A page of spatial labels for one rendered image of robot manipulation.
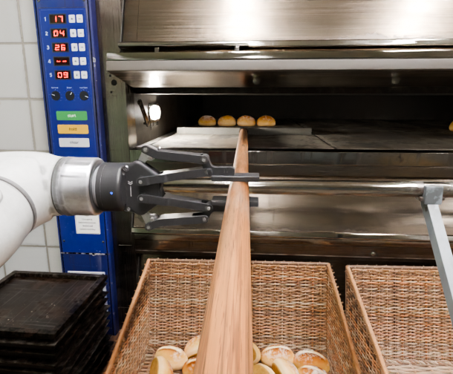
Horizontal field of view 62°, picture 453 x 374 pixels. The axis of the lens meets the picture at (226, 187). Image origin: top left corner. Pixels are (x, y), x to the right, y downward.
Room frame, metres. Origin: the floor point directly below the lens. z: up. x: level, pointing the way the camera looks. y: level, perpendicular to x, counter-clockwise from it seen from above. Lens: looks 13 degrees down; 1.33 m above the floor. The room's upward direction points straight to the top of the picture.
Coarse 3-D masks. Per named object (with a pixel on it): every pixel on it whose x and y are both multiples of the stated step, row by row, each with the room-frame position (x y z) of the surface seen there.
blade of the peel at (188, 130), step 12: (180, 132) 1.58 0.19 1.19; (192, 132) 1.57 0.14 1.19; (204, 132) 1.57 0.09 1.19; (216, 132) 1.57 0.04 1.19; (228, 132) 1.57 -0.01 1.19; (252, 132) 1.56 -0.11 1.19; (264, 132) 1.56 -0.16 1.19; (276, 132) 1.56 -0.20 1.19; (288, 132) 1.55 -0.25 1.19; (300, 132) 1.55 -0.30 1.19
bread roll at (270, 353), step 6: (270, 348) 0.93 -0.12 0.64; (276, 348) 0.93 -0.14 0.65; (282, 348) 0.93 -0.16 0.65; (288, 348) 0.94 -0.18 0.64; (264, 354) 0.93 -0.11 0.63; (270, 354) 0.92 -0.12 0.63; (276, 354) 0.92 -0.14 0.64; (282, 354) 0.92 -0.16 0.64; (288, 354) 0.92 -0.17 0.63; (264, 360) 0.92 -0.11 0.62; (270, 360) 0.91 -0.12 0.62; (288, 360) 0.91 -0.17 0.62; (270, 366) 0.91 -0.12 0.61
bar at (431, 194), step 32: (192, 192) 0.73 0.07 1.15; (224, 192) 0.72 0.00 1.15; (256, 192) 0.71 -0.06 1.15; (288, 192) 0.71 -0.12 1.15; (320, 192) 0.70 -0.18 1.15; (352, 192) 0.70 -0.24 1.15; (384, 192) 0.69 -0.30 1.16; (416, 192) 0.69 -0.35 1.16; (448, 192) 0.68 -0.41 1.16; (448, 256) 0.60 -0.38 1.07; (448, 288) 0.57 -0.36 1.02
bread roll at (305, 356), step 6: (300, 354) 0.91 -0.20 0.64; (306, 354) 0.91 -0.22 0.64; (312, 354) 0.90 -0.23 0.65; (318, 354) 0.91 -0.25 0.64; (294, 360) 0.92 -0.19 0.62; (300, 360) 0.90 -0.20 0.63; (306, 360) 0.90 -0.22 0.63; (312, 360) 0.89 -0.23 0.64; (318, 360) 0.89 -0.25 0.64; (324, 360) 0.89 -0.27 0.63; (300, 366) 0.90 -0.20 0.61; (318, 366) 0.88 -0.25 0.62; (324, 366) 0.88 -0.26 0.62
